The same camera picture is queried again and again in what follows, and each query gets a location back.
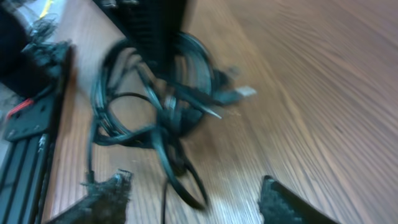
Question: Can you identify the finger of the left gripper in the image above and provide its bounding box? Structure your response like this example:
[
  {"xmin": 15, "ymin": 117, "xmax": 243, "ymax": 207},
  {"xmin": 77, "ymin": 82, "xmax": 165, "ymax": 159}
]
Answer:
[{"xmin": 94, "ymin": 0, "xmax": 190, "ymax": 78}]

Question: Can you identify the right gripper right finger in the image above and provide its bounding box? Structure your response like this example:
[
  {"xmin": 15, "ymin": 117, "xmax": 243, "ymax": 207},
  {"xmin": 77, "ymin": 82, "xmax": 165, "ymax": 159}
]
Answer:
[{"xmin": 257, "ymin": 175, "xmax": 337, "ymax": 224}]

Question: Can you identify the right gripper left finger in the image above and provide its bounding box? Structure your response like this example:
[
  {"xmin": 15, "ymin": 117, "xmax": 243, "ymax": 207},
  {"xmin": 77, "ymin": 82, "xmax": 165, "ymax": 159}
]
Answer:
[{"xmin": 46, "ymin": 169, "xmax": 133, "ymax": 224}]

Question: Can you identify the thin black USB cable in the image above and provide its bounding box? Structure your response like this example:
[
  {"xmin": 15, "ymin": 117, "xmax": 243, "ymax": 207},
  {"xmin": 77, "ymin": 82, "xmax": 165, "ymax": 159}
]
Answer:
[{"xmin": 86, "ymin": 90, "xmax": 224, "ymax": 224}]

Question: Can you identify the thick black USB cable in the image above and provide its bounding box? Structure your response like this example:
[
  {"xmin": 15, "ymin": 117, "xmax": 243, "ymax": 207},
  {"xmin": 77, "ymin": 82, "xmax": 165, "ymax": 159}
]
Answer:
[{"xmin": 90, "ymin": 30, "xmax": 259, "ymax": 147}]

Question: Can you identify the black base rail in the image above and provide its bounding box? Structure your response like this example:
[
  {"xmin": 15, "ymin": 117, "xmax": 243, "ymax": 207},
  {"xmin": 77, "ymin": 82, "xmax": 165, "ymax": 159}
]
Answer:
[{"xmin": 1, "ymin": 94, "xmax": 64, "ymax": 224}]

